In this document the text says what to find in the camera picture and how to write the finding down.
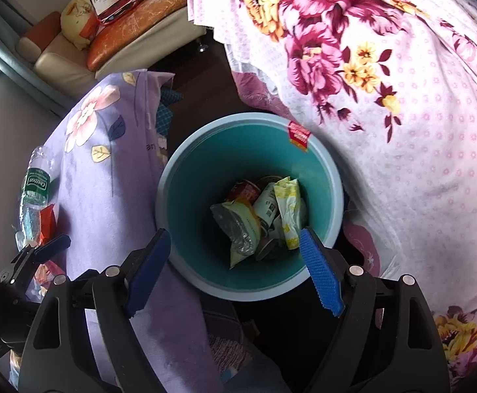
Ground white strawberry yogurt cup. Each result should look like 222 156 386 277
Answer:
253 182 279 235

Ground yellow cartoon pillow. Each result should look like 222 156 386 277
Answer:
61 0 99 51

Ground orange leather seat cushion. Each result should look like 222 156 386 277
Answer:
86 0 187 72

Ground cream leather sofa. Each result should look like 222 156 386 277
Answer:
15 0 206 100

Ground yellow snack bag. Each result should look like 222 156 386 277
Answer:
210 198 262 269

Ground pink floral bed quilt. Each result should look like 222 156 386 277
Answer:
188 0 477 392

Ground clear plastic water bottle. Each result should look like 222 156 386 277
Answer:
15 145 53 251

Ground teal plastic trash bin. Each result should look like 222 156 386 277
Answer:
156 113 343 302

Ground red soda can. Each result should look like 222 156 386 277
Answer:
228 180 261 204

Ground pink nabati wafer bag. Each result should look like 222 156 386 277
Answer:
34 261 64 296

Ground orange red snack wrapper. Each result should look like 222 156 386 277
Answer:
38 204 56 246

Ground yellow green wrapper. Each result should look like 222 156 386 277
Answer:
274 177 307 250

